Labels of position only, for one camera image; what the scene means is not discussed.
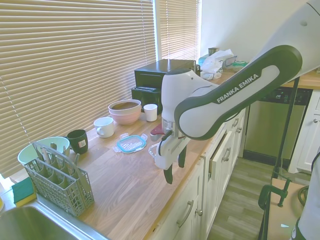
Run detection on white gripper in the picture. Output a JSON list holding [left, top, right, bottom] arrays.
[[155, 136, 189, 185]]

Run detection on clear lid teal seal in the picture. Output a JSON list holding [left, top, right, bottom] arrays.
[[112, 133, 148, 155]]

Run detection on clear glass food container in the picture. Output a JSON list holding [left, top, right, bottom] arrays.
[[148, 143, 162, 158]]

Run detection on white kitchen cabinet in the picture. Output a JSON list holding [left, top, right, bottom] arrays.
[[149, 107, 251, 240]]

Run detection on white ceramic mug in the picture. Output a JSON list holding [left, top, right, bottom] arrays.
[[93, 116, 115, 139], [143, 103, 158, 123]]

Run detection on pink bowl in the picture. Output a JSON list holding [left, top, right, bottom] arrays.
[[109, 108, 142, 126]]

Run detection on grey bowl brown inside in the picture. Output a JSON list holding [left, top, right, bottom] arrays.
[[108, 99, 143, 116]]

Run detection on green clamp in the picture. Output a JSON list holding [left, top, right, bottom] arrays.
[[258, 178, 292, 240]]

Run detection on black countertop appliance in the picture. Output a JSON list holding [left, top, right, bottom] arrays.
[[131, 59, 202, 111]]

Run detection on stainless steel dishwasher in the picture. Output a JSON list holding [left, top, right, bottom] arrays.
[[243, 87, 313, 161]]

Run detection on dark green cup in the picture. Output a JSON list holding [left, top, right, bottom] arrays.
[[66, 129, 90, 155]]

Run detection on white plastic bag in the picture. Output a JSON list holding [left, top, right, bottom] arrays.
[[201, 49, 236, 80]]

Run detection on grey plastic cutlery basket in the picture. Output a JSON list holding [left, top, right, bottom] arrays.
[[24, 141, 95, 218]]

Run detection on white cabinet beside dishwasher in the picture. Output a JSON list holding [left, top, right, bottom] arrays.
[[289, 89, 320, 173]]

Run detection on narrow beige window blind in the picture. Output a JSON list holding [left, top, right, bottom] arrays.
[[158, 0, 201, 61]]

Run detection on wide beige window blind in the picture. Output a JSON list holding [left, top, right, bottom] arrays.
[[0, 0, 157, 178]]

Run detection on mint green bowl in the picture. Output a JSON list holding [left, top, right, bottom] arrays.
[[17, 136, 71, 167]]

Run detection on stainless steel sink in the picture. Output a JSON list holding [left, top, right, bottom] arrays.
[[0, 199, 111, 240]]

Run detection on yellow green sponge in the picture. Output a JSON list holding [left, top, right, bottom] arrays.
[[11, 180, 38, 208]]

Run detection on black camera cable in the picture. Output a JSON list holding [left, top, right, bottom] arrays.
[[161, 129, 174, 143]]

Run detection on red wrist camera mount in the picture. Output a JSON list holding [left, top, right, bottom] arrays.
[[149, 125, 167, 143]]

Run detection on silver bar drawer handle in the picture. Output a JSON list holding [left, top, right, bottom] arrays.
[[176, 199, 195, 228]]

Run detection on black camera tripod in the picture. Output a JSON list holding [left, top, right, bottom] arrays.
[[271, 74, 301, 178]]

